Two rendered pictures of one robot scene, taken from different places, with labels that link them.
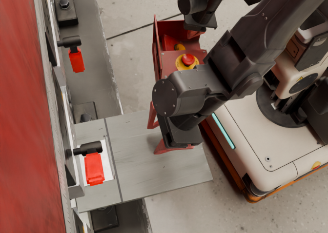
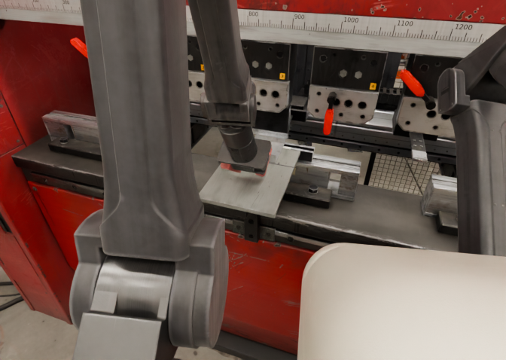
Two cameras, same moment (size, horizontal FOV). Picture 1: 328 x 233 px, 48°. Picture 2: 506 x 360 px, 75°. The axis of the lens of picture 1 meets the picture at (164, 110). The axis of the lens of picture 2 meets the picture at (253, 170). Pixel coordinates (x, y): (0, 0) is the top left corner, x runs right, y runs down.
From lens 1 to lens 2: 85 cm
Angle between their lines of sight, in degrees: 74
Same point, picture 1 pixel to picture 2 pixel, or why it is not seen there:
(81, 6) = not seen: hidden behind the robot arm
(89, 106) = (324, 196)
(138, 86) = not seen: outside the picture
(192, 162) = (219, 193)
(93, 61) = (382, 226)
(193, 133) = (226, 154)
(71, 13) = (448, 222)
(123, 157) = not seen: hidden behind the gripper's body
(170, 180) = (218, 177)
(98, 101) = (333, 213)
